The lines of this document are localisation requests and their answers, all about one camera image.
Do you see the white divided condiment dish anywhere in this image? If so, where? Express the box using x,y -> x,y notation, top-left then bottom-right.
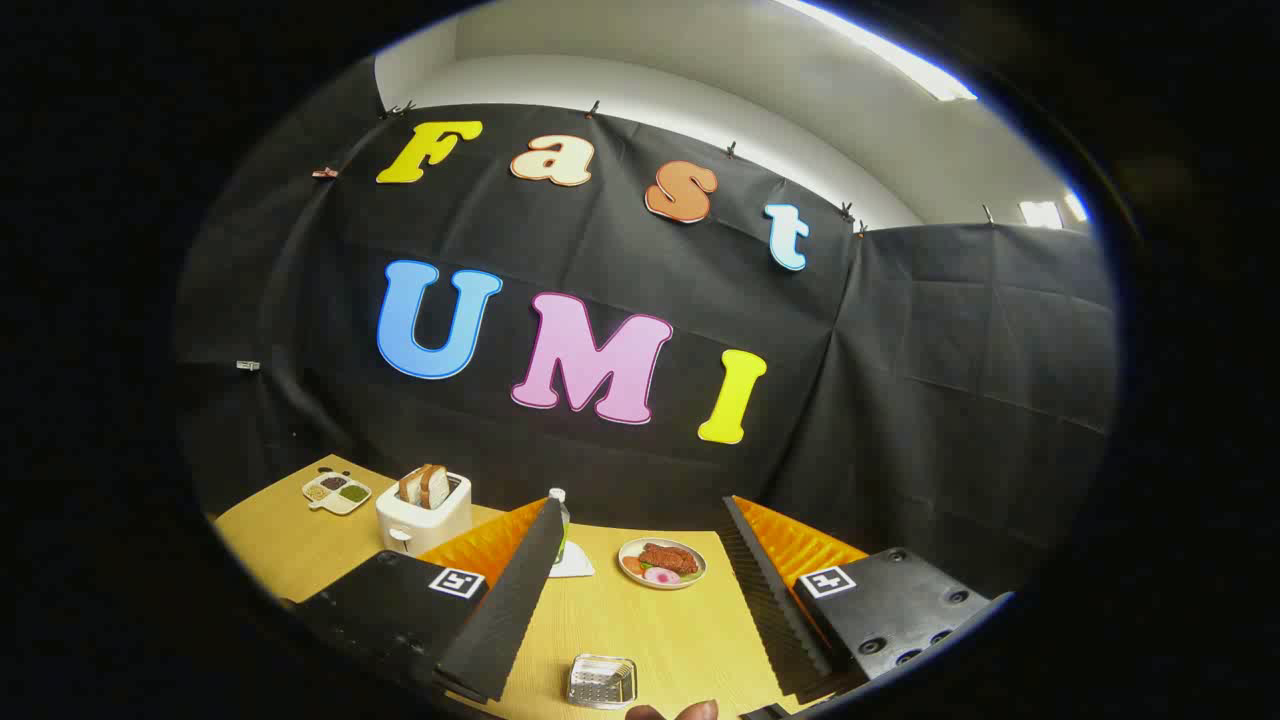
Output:
302,468 -> 373,517

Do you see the black backdrop cloth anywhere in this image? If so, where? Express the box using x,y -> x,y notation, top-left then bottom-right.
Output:
175,60 -> 1119,601

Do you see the small clear bottle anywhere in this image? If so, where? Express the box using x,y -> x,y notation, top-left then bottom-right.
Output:
548,488 -> 572,566

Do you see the plate of toy food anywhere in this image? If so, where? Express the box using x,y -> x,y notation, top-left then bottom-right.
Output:
617,537 -> 708,591

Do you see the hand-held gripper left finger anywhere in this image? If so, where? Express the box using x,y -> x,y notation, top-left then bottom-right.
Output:
280,495 -> 568,706

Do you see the metal wire basket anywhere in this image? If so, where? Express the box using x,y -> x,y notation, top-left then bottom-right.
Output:
567,654 -> 639,711

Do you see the white toaster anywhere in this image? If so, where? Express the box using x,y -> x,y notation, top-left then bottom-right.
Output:
376,470 -> 473,557

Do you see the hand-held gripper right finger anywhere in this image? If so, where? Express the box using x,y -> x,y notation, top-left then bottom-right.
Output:
720,493 -> 1013,706

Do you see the row of backdrop clips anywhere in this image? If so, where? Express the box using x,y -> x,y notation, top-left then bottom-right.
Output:
236,98 -> 996,373

